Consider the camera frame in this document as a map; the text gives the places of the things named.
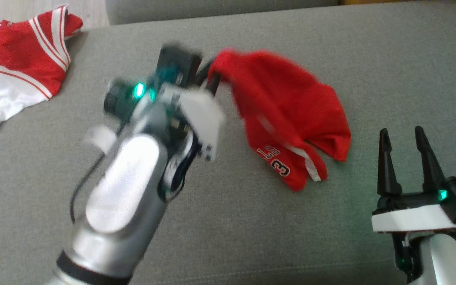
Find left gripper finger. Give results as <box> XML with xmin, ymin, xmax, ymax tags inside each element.
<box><xmin>208</xmin><ymin>75</ymin><xmax>222</xmax><ymax>97</ymax></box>
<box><xmin>194</xmin><ymin>59</ymin><xmax>213</xmax><ymax>87</ymax></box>

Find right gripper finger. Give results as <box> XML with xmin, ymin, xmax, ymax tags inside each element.
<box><xmin>415</xmin><ymin>126</ymin><xmax>447</xmax><ymax>192</ymax></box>
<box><xmin>378</xmin><ymin>129</ymin><xmax>402</xmax><ymax>196</ymax></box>

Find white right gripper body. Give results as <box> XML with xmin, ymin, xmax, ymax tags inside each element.
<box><xmin>372</xmin><ymin>190</ymin><xmax>456</xmax><ymax>277</ymax></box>

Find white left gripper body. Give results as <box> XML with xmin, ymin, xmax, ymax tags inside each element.
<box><xmin>133</xmin><ymin>79</ymin><xmax>225</xmax><ymax>161</ymax></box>

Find red basketball shorts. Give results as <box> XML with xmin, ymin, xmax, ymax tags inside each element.
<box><xmin>207</xmin><ymin>49</ymin><xmax>352</xmax><ymax>192</ymax></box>

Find red and white jersey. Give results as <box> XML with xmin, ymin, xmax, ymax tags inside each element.
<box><xmin>0</xmin><ymin>5</ymin><xmax>83</xmax><ymax>131</ymax></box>

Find small grey sofa cushion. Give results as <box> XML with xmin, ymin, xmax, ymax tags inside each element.
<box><xmin>105</xmin><ymin>0</ymin><xmax>339</xmax><ymax>25</ymax></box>

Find large grey sofa seat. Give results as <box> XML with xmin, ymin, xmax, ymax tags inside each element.
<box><xmin>0</xmin><ymin>0</ymin><xmax>456</xmax><ymax>285</ymax></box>

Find white cable label tag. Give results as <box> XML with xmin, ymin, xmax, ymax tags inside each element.
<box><xmin>84</xmin><ymin>125</ymin><xmax>116</xmax><ymax>154</ymax></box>

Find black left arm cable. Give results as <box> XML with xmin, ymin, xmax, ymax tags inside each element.
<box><xmin>70</xmin><ymin>152</ymin><xmax>106</xmax><ymax>224</ymax></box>

